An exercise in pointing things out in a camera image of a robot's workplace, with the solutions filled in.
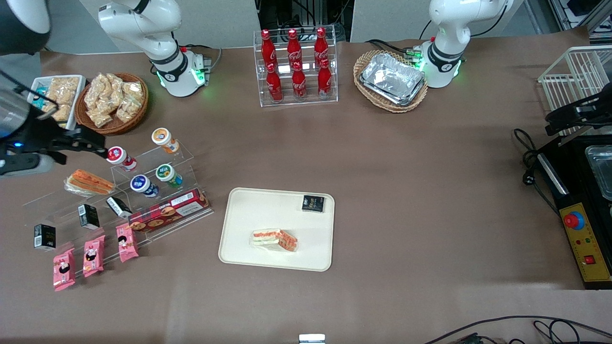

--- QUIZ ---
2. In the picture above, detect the green lid gum bottle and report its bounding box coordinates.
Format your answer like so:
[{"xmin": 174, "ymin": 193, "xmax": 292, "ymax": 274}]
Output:
[{"xmin": 155, "ymin": 163, "xmax": 184, "ymax": 188}]

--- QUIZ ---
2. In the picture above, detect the light wicker basket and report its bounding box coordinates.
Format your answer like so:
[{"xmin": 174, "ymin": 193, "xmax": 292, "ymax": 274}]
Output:
[{"xmin": 353, "ymin": 50, "xmax": 429, "ymax": 114}]

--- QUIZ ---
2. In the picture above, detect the brown crispy snack bag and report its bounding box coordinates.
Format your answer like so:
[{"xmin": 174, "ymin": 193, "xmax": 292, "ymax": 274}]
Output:
[
  {"xmin": 47, "ymin": 103, "xmax": 72, "ymax": 127},
  {"xmin": 48, "ymin": 76, "xmax": 80, "ymax": 105}
]

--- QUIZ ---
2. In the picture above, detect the brown wicker snack basket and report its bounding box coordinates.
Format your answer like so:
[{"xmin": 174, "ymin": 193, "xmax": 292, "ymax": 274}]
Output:
[{"xmin": 74, "ymin": 73, "xmax": 149, "ymax": 136}]

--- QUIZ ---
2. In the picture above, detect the orange lid gum bottle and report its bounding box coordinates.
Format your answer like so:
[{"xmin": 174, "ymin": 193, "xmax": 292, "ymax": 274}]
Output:
[{"xmin": 151, "ymin": 127, "xmax": 180, "ymax": 154}]

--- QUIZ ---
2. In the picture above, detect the red emergency stop button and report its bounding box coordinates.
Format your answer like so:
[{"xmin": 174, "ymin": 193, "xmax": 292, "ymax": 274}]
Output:
[{"xmin": 563, "ymin": 211, "xmax": 586, "ymax": 231}]

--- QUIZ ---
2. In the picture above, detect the white rectangular bin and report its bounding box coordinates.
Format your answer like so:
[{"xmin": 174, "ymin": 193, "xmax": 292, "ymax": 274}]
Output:
[{"xmin": 26, "ymin": 75, "xmax": 87, "ymax": 132}]

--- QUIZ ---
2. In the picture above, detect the red lid gum bottle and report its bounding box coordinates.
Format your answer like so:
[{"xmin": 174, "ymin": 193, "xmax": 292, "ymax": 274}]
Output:
[{"xmin": 105, "ymin": 146, "xmax": 138, "ymax": 172}]

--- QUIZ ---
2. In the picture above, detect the black lever handle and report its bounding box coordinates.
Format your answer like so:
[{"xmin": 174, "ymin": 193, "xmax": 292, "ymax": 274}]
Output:
[{"xmin": 545, "ymin": 84, "xmax": 612, "ymax": 137}]

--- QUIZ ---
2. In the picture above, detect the black floor cable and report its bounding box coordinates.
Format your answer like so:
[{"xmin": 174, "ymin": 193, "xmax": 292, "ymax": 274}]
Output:
[
  {"xmin": 533, "ymin": 319, "xmax": 612, "ymax": 344},
  {"xmin": 423, "ymin": 315, "xmax": 612, "ymax": 344}
]

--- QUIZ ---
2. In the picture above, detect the dark equipment cabinet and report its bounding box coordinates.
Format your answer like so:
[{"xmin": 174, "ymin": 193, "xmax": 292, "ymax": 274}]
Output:
[{"xmin": 256, "ymin": 0, "xmax": 354, "ymax": 43}]

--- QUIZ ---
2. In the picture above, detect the black sealing machine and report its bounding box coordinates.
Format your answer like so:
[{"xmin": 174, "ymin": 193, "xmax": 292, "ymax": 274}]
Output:
[{"xmin": 535, "ymin": 134, "xmax": 612, "ymax": 290}]

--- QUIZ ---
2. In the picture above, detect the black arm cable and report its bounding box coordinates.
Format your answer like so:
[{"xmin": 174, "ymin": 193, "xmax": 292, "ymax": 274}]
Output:
[{"xmin": 0, "ymin": 69, "xmax": 51, "ymax": 106}]

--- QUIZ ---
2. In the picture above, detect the red tartan shortbread box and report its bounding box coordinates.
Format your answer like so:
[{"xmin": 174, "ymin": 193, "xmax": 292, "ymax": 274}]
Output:
[{"xmin": 128, "ymin": 188, "xmax": 210, "ymax": 233}]

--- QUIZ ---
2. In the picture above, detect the small black Face box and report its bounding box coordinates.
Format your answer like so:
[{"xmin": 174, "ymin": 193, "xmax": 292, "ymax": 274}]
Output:
[
  {"xmin": 33, "ymin": 224, "xmax": 56, "ymax": 252},
  {"xmin": 78, "ymin": 204, "xmax": 100, "ymax": 230},
  {"xmin": 301, "ymin": 195, "xmax": 326, "ymax": 213},
  {"xmin": 106, "ymin": 196, "xmax": 133, "ymax": 219}
]

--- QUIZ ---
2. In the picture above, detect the black power cable with plug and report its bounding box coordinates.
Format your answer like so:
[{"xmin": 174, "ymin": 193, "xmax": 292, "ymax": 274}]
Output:
[{"xmin": 513, "ymin": 128, "xmax": 560, "ymax": 215}]

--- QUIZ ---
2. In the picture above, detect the pink cartoon girl snack pack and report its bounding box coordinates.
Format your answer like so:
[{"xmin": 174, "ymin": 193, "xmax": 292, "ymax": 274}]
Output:
[
  {"xmin": 53, "ymin": 248, "xmax": 76, "ymax": 292},
  {"xmin": 116, "ymin": 223, "xmax": 140, "ymax": 263},
  {"xmin": 83, "ymin": 235, "xmax": 106, "ymax": 278}
]

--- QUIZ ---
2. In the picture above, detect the clear acrylic stepped display stand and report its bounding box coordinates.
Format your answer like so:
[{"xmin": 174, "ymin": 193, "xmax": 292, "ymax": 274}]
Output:
[{"xmin": 22, "ymin": 142, "xmax": 215, "ymax": 275}]

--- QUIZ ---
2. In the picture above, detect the steel pan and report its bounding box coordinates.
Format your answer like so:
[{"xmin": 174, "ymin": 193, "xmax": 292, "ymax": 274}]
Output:
[{"xmin": 584, "ymin": 145, "xmax": 612, "ymax": 201}]

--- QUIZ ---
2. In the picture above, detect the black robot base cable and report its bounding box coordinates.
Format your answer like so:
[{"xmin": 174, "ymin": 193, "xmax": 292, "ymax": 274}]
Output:
[{"xmin": 366, "ymin": 38, "xmax": 421, "ymax": 60}]

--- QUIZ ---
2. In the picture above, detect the yellow control panel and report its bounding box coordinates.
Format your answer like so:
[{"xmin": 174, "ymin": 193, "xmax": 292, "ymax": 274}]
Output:
[{"xmin": 558, "ymin": 202, "xmax": 612, "ymax": 283}]

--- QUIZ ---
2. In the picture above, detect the red cola bottle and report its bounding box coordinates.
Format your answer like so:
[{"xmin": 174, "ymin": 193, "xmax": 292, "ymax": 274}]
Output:
[
  {"xmin": 291, "ymin": 61, "xmax": 307, "ymax": 100},
  {"xmin": 317, "ymin": 59, "xmax": 333, "ymax": 97},
  {"xmin": 261, "ymin": 29, "xmax": 278, "ymax": 67},
  {"xmin": 286, "ymin": 29, "xmax": 303, "ymax": 67},
  {"xmin": 266, "ymin": 63, "xmax": 284, "ymax": 102},
  {"xmin": 314, "ymin": 27, "xmax": 329, "ymax": 65}
]

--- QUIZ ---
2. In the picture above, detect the aluminium foil tray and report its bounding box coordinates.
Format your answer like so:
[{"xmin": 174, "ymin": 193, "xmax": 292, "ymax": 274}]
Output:
[{"xmin": 359, "ymin": 53, "xmax": 426, "ymax": 107}]

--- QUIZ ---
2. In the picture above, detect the white wire basket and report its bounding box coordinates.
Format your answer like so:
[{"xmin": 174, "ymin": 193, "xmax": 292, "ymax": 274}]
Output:
[{"xmin": 537, "ymin": 45, "xmax": 612, "ymax": 137}]

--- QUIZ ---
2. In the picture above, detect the cream plastic tray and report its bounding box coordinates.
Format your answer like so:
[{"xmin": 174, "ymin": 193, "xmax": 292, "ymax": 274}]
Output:
[{"xmin": 218, "ymin": 187, "xmax": 335, "ymax": 272}]

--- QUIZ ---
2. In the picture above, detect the clear acrylic bottle rack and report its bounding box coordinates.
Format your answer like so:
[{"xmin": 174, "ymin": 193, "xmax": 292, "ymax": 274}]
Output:
[{"xmin": 253, "ymin": 26, "xmax": 339, "ymax": 108}]

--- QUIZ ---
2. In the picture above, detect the plastic-wrapped triangle sandwich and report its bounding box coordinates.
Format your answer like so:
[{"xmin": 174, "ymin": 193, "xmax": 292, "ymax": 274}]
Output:
[
  {"xmin": 249, "ymin": 228, "xmax": 298, "ymax": 253},
  {"xmin": 64, "ymin": 169, "xmax": 117, "ymax": 198}
]

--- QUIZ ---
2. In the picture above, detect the blue lid gum bottle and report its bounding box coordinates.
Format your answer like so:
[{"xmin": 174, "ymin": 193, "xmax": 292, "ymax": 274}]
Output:
[{"xmin": 130, "ymin": 174, "xmax": 160, "ymax": 198}]

